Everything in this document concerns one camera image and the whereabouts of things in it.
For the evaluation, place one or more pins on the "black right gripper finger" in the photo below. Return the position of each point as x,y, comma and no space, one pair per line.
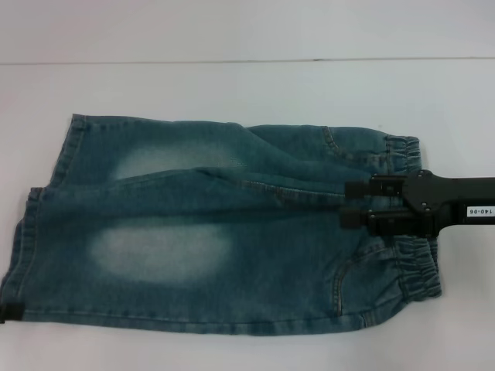
356,188
350,219

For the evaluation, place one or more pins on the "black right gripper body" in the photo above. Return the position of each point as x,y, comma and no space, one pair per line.
444,201

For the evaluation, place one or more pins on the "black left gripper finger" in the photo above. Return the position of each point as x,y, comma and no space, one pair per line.
11,314

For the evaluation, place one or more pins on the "blue denim shorts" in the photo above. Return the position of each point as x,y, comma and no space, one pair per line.
193,270

